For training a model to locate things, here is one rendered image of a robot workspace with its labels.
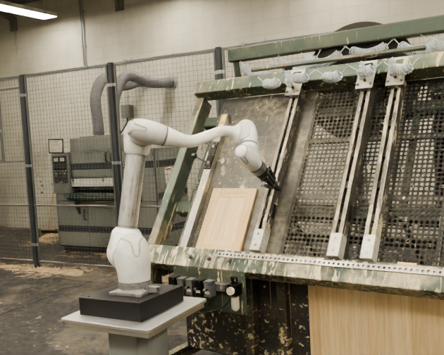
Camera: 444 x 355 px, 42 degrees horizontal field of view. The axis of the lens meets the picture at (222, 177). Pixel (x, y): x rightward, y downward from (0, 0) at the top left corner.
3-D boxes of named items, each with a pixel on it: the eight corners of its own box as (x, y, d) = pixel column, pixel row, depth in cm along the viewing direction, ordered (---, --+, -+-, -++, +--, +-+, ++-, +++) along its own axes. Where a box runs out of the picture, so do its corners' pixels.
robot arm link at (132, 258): (121, 285, 263) (118, 237, 262) (113, 278, 280) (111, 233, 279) (156, 280, 269) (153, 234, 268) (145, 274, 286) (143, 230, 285)
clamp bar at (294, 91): (251, 253, 319) (230, 237, 301) (297, 80, 366) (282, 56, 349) (268, 255, 313) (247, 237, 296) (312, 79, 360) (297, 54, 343)
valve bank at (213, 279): (160, 310, 328) (157, 269, 327) (175, 304, 340) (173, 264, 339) (232, 322, 300) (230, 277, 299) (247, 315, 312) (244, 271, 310)
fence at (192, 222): (182, 249, 346) (179, 246, 343) (224, 117, 384) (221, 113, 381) (189, 249, 343) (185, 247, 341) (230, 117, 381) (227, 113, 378)
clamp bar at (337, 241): (328, 260, 293) (309, 241, 276) (366, 72, 340) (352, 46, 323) (346, 261, 287) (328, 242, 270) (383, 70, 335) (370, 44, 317)
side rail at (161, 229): (157, 250, 365) (146, 243, 357) (205, 106, 408) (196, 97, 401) (164, 251, 361) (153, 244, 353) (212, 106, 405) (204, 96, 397)
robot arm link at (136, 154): (110, 272, 279) (101, 265, 300) (142, 274, 285) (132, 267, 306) (129, 115, 282) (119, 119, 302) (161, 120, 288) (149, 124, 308)
